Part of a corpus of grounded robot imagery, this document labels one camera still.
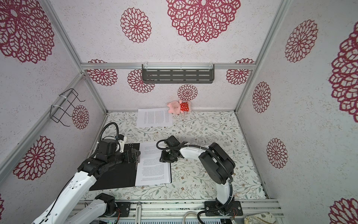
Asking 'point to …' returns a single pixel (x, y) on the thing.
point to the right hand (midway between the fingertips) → (160, 158)
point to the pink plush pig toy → (175, 107)
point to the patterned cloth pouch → (265, 218)
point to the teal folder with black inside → (122, 175)
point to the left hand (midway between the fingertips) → (133, 155)
